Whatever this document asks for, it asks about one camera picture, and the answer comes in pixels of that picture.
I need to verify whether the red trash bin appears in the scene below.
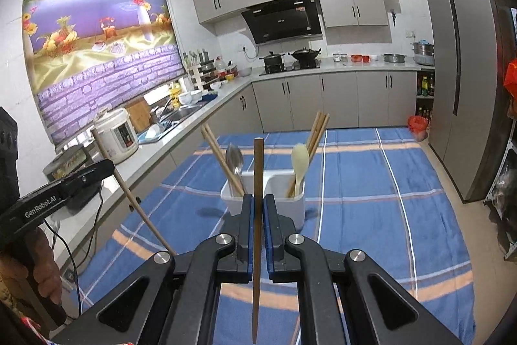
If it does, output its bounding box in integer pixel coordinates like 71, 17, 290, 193
407, 115, 428, 142

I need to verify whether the black range hood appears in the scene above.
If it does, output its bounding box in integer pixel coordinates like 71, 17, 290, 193
241, 0, 322, 45

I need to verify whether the wooden cutting board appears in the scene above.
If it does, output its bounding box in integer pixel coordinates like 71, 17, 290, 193
123, 96, 151, 133

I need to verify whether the black wok on stove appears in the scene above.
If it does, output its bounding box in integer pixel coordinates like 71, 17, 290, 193
290, 48, 321, 69

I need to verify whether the person's left hand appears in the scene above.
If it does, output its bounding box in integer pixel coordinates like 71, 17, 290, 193
1, 228, 62, 305

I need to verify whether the cream plastic rice spoon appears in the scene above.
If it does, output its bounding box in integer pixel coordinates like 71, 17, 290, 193
290, 144, 309, 197

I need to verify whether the blue plaid tablecloth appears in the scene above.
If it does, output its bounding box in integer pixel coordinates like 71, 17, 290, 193
79, 128, 476, 344

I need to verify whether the grey refrigerator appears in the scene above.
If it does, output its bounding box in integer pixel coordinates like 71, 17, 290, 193
427, 0, 516, 202

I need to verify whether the light bamboo chopstick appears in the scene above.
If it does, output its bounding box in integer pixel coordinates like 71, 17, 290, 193
200, 123, 244, 197
203, 122, 247, 195

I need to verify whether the brown chopstick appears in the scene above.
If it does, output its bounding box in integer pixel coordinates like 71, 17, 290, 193
251, 137, 264, 344
92, 128, 177, 256

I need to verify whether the white two-compartment utensil holder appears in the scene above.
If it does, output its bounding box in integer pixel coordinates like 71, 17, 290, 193
219, 169, 307, 232

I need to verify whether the scenic window blind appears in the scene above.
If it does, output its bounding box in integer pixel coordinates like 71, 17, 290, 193
22, 0, 185, 145

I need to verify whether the black cooking pot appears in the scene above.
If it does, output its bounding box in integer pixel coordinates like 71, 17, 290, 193
261, 52, 285, 74

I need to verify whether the white rice cooker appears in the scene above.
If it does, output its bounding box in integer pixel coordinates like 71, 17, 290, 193
93, 108, 138, 165

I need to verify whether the metal spoon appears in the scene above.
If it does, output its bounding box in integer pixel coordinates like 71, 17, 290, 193
225, 144, 245, 193

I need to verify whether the bamboo chopstick curved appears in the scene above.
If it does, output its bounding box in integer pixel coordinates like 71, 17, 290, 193
286, 109, 324, 198

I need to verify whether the black power cable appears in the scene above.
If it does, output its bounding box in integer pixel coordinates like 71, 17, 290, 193
44, 186, 105, 315

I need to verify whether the silver toaster oven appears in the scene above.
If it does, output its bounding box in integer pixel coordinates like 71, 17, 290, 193
43, 145, 101, 214

